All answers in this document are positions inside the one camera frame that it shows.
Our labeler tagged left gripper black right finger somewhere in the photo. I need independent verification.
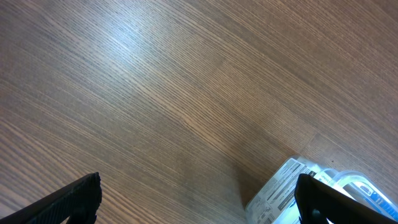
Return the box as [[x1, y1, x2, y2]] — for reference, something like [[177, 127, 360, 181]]
[[294, 174, 397, 224]]

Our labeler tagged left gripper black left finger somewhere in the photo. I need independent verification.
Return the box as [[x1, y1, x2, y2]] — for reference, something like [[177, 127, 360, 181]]
[[1, 172, 102, 224]]

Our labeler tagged white medicine box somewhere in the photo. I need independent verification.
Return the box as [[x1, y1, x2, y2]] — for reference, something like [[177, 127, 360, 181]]
[[245, 156, 321, 224]]

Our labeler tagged blue lozenge box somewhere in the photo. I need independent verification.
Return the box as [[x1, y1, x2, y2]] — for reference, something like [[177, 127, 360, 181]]
[[353, 182, 397, 221]]

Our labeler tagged clear plastic container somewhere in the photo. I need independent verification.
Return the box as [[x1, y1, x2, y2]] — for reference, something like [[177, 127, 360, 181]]
[[244, 155, 398, 224]]

